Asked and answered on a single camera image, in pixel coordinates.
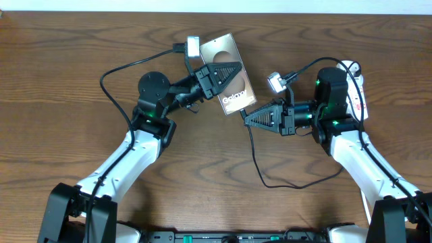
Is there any white power strip cord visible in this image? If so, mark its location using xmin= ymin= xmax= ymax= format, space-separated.
xmin=360 ymin=188 xmax=372 ymax=225

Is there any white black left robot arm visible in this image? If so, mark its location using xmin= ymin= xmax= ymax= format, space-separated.
xmin=38 ymin=61 xmax=242 ymax=242

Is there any white power strip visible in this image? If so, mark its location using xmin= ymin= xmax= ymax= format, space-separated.
xmin=342 ymin=60 xmax=368 ymax=121

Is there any black USB charger cable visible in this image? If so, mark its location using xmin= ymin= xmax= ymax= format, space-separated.
xmin=239 ymin=61 xmax=364 ymax=190

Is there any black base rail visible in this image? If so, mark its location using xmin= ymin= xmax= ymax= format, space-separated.
xmin=116 ymin=230 xmax=338 ymax=243

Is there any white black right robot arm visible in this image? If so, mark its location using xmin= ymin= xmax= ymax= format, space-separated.
xmin=242 ymin=63 xmax=431 ymax=242

